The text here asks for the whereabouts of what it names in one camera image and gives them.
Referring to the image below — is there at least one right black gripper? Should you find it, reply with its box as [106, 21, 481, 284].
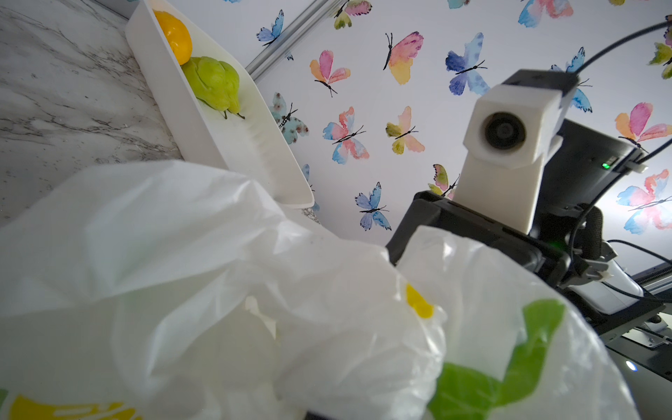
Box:
[387, 120, 645, 287]

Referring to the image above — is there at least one green pear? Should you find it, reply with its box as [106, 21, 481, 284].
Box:
[181, 56, 244, 119]

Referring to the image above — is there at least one white plastic bag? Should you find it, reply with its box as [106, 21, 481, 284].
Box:
[1, 161, 639, 419]

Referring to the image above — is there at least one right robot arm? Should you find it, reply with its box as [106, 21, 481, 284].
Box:
[386, 120, 664, 342]

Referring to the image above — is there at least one white plastic tray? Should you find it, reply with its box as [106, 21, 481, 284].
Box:
[126, 1, 314, 209]

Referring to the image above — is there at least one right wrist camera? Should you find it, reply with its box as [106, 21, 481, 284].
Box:
[453, 69, 580, 234]

